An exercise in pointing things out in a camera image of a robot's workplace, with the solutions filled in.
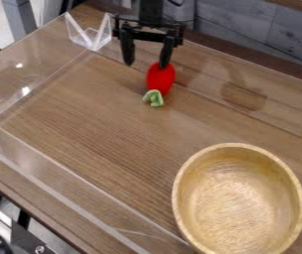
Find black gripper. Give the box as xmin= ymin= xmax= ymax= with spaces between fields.
xmin=112 ymin=15 xmax=185 ymax=69

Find red plush strawberry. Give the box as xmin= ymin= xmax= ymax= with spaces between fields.
xmin=142 ymin=63 xmax=176 ymax=107

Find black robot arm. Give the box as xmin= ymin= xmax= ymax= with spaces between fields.
xmin=112 ymin=0 xmax=185 ymax=69

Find clear acrylic tray walls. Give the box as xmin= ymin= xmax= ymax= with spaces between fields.
xmin=0 ymin=19 xmax=302 ymax=254

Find wooden bowl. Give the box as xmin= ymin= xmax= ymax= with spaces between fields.
xmin=170 ymin=143 xmax=302 ymax=254

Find grey post top left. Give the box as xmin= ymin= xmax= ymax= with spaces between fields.
xmin=0 ymin=0 xmax=37 ymax=41

